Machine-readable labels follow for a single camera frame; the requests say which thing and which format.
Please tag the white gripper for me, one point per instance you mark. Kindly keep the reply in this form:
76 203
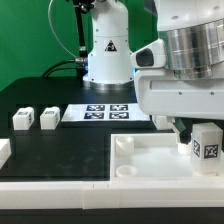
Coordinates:
159 93

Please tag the white square tabletop tray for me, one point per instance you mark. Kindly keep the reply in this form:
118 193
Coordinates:
160 156

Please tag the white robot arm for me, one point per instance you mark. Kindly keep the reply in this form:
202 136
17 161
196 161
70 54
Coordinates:
180 75

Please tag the white sheet with markers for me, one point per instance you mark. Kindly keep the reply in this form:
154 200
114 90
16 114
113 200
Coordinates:
104 112

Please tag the white left fence piece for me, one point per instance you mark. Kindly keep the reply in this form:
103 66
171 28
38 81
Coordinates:
5 151

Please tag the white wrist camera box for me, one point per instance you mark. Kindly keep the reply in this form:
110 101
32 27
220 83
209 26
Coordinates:
152 55

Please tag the white front fence rail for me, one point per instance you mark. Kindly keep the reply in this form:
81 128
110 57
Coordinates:
119 194

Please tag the black camera pole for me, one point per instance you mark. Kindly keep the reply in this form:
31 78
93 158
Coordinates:
82 7

